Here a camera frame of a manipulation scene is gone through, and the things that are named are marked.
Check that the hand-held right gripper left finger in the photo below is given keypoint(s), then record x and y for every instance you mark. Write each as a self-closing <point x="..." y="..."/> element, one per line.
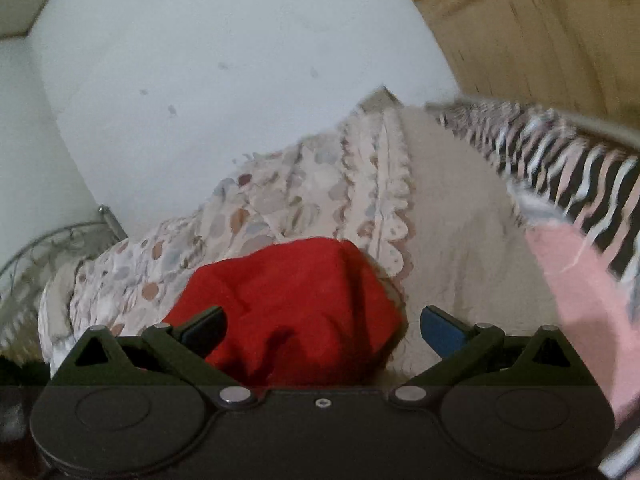
<point x="201" y="331"/>

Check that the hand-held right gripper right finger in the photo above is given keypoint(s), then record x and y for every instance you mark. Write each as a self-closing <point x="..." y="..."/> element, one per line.
<point x="440" y="334"/>

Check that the red cloth garment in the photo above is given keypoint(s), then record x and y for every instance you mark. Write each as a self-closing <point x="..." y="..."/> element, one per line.
<point x="290" y="305"/>

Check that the circle patterned bed blanket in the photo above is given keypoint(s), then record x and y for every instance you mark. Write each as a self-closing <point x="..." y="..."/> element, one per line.
<point x="200" y="240"/>

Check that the beige pillow with patterned frill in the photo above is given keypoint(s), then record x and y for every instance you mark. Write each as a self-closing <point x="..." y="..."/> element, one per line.
<point x="460" y="220"/>

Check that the pink cloth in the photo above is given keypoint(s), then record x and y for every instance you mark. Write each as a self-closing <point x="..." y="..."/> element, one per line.
<point x="585" y="300"/>

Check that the black white pink striped blanket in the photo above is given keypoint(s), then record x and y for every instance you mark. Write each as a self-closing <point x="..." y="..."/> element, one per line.
<point x="565" y="170"/>

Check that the wooden wardrobe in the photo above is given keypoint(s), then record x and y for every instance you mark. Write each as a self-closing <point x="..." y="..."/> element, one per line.
<point x="540" y="25"/>

